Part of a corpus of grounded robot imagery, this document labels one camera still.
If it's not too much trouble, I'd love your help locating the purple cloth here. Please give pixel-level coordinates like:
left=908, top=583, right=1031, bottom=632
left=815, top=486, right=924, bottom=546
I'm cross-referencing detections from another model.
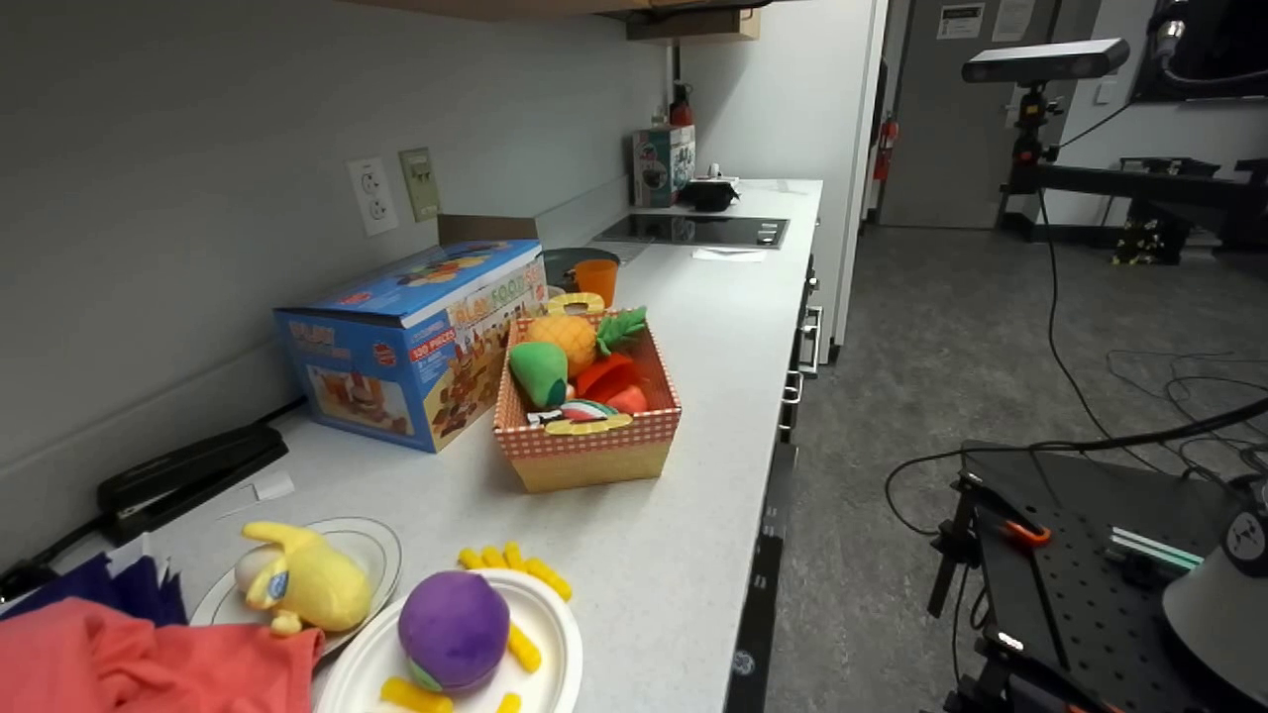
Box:
left=3, top=553, right=185, bottom=627

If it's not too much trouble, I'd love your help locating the black pan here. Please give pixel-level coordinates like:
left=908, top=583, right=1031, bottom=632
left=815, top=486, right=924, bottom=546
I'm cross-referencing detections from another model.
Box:
left=679, top=181, right=740, bottom=210

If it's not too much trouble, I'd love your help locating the orange cup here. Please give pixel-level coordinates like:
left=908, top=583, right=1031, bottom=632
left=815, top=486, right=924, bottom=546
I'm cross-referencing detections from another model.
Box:
left=570, top=259, right=617, bottom=301

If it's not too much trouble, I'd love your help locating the yellow plush toy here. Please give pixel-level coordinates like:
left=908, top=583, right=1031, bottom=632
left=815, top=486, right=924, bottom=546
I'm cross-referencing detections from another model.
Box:
left=239, top=523, right=372, bottom=632

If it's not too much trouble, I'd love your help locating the white paper plate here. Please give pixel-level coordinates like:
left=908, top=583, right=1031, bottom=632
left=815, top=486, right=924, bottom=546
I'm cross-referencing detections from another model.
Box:
left=315, top=565, right=584, bottom=713
left=189, top=520, right=401, bottom=656

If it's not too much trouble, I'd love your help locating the orange plush fruit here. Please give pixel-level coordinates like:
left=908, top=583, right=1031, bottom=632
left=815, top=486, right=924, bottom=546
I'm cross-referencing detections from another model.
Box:
left=529, top=313, right=600, bottom=375

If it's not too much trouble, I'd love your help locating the grey box on counter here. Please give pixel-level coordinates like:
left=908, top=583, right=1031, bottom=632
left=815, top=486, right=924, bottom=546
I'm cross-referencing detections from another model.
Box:
left=630, top=130, right=669, bottom=207

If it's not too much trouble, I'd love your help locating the white wall outlet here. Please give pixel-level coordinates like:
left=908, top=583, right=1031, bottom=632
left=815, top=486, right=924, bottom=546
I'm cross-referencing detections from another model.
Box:
left=348, top=157, right=401, bottom=236

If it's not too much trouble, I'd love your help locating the black stapler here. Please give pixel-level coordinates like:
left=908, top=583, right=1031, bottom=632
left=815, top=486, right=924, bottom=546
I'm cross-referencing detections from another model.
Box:
left=94, top=422, right=284, bottom=542

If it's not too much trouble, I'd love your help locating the green plush vegetable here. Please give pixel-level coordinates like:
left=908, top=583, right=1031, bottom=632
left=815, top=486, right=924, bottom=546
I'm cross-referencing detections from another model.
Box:
left=508, top=342, right=567, bottom=408

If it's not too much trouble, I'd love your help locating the white paper plate right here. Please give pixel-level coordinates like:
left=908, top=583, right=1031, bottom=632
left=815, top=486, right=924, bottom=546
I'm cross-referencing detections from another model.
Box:
left=315, top=565, right=584, bottom=713

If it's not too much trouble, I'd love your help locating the purple plush ball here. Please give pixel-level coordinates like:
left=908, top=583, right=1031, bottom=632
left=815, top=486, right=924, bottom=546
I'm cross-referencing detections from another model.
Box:
left=397, top=569, right=510, bottom=697

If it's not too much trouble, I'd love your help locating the red checkered cardboard tray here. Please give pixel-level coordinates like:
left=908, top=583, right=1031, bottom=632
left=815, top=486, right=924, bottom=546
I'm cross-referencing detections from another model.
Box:
left=493, top=307, right=682, bottom=490

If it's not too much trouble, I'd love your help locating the black breadboard cart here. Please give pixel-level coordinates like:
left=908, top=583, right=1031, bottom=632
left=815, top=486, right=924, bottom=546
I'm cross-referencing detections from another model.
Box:
left=929, top=447, right=1268, bottom=713

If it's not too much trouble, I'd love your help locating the red plush pepper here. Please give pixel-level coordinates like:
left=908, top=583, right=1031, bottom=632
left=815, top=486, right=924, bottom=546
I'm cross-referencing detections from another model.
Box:
left=574, top=352, right=650, bottom=412

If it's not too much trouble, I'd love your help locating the pink cloth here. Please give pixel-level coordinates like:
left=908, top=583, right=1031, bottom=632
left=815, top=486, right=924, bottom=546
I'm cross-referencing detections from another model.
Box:
left=0, top=599, right=321, bottom=713

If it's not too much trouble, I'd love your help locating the black cable on floor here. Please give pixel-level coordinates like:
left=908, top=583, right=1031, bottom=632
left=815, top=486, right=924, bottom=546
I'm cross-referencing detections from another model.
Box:
left=880, top=222, right=1268, bottom=537

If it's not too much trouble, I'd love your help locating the blue toy box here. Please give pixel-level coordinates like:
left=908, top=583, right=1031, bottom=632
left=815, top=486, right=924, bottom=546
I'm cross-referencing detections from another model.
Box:
left=279, top=236, right=547, bottom=451

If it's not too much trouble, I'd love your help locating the red top bottle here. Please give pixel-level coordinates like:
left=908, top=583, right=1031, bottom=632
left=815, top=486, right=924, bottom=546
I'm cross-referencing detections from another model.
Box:
left=669, top=84, right=699, bottom=192

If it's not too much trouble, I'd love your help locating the black induction cooktop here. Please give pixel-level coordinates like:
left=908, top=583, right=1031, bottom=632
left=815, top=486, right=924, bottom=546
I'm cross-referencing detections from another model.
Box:
left=600, top=214, right=789, bottom=248

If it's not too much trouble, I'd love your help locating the black camera on stand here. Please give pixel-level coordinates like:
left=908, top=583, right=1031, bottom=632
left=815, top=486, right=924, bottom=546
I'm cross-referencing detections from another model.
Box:
left=965, top=37, right=1128, bottom=84

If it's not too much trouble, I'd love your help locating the white paper plate left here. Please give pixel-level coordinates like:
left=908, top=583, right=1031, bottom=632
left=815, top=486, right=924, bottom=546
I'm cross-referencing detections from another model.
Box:
left=189, top=520, right=401, bottom=656

